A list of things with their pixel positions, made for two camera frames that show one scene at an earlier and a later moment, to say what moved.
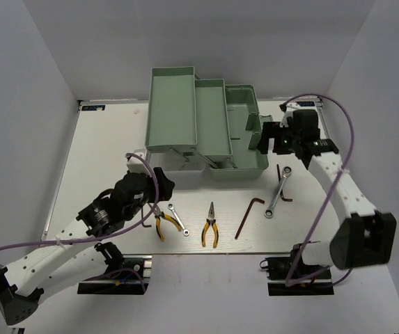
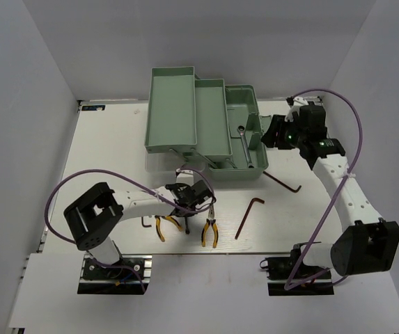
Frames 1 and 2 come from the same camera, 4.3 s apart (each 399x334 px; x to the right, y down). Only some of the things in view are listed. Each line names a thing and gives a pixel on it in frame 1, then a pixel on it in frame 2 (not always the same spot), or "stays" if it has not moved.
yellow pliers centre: (211, 219) stays
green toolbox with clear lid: (197, 125) stays
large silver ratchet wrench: (287, 171) → (241, 129)
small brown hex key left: (142, 216) stays
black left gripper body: (147, 197) → (190, 214)
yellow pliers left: (159, 214) stays
